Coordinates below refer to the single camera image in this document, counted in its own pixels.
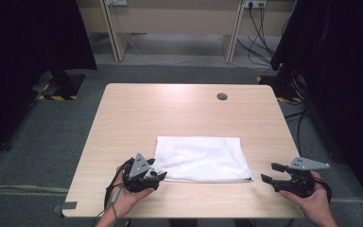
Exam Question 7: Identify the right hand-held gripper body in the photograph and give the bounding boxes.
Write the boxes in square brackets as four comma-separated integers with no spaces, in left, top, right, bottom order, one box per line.
[272,156,331,199]

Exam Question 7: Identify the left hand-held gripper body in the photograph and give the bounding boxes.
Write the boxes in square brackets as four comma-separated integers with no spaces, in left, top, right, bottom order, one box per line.
[122,152,161,194]

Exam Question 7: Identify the white printed tank top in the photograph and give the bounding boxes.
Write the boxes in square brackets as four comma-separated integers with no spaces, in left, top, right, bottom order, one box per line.
[152,135,254,183]

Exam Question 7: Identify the person's right hand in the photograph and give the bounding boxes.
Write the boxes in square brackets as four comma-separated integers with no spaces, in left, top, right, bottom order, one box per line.
[278,170,333,220]

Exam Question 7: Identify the person's left hand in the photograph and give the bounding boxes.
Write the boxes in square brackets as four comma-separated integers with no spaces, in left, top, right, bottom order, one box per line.
[107,166,155,219]

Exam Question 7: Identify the grey tape piece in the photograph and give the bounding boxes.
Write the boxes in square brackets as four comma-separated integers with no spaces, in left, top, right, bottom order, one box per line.
[52,201,78,214]

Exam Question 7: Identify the black curtain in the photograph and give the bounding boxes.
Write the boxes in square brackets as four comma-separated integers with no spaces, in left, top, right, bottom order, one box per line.
[0,0,97,162]
[270,0,363,216]

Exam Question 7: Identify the black stand base striped tape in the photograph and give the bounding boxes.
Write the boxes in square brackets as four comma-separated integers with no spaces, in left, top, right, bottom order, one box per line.
[32,69,86,102]

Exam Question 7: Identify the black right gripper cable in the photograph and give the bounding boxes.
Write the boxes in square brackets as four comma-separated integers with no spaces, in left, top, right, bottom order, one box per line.
[311,176,333,203]

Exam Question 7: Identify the black floor cables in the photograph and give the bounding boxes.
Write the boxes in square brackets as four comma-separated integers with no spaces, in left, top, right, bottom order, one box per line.
[284,108,310,156]

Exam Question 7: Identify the black stand base with cables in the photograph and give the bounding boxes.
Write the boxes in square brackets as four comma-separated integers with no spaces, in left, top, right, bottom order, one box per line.
[256,69,308,106]

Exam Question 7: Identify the black hanging cables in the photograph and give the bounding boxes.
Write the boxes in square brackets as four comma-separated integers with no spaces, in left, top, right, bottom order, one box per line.
[235,3,286,68]

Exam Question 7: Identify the white wall outlet with plugs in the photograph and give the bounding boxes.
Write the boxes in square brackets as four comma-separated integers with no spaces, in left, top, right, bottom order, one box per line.
[244,0,268,9]

